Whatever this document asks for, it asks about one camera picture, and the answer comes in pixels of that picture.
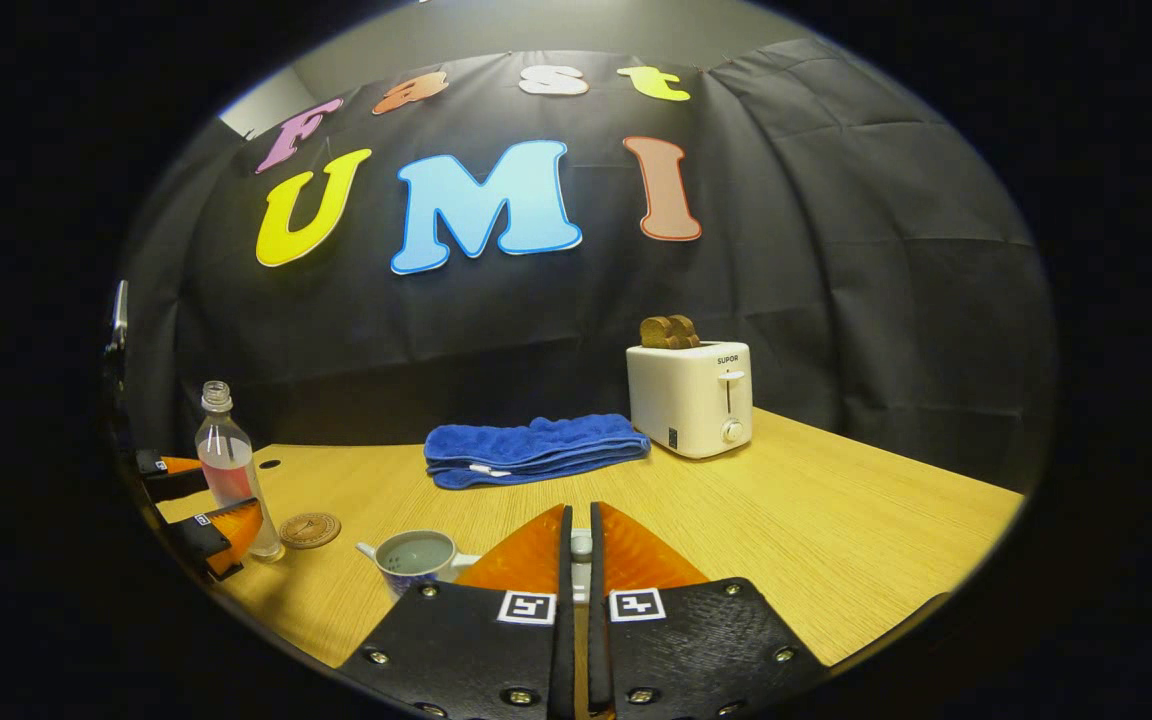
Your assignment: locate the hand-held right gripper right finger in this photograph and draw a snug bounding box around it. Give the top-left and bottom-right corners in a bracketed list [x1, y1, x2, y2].
[588, 500, 829, 720]

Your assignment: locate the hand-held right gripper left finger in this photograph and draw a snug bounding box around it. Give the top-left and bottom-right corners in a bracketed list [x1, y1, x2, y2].
[336, 503, 577, 720]

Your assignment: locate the clear water bottle pink label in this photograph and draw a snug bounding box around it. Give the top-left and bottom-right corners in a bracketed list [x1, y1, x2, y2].
[195, 381, 285, 563]

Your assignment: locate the round brown coaster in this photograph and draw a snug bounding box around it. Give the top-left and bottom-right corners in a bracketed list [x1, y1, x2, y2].
[279, 512, 342, 550]

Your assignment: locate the white blue patterned teacup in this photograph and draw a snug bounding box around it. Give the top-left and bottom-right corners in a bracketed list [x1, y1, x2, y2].
[356, 530, 482, 601]

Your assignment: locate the folded blue towel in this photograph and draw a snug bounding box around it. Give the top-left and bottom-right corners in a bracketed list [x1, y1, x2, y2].
[424, 414, 652, 491]

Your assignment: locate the white toaster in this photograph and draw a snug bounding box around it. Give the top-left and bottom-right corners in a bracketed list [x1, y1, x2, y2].
[626, 341, 754, 460]

